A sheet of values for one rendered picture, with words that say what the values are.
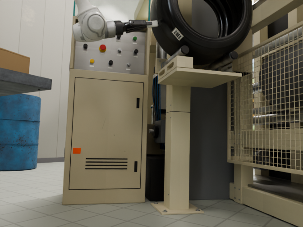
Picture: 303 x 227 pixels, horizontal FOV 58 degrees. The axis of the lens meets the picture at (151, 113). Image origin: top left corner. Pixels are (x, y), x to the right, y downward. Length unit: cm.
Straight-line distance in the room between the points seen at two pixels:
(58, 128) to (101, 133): 321
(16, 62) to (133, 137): 108
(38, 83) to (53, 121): 398
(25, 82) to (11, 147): 282
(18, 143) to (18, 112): 38
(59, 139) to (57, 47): 162
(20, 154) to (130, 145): 215
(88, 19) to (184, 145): 96
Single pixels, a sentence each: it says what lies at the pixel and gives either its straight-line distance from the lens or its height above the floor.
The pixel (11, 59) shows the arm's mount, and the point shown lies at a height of 70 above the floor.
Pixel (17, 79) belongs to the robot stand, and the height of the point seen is 62.
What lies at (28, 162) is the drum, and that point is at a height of 9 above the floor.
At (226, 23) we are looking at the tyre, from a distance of 191.
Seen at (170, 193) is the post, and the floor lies 11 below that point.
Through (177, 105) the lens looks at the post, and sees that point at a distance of 176.
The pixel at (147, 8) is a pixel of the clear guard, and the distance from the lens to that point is 219.
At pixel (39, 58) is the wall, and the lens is 498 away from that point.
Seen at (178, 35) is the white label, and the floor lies 97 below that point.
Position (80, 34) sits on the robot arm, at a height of 94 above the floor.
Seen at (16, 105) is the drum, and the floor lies 81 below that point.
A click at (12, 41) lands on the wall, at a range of 481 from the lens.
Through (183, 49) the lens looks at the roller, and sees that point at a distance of 144.
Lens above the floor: 44
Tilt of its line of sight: 5 degrees up
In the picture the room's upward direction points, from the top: 2 degrees clockwise
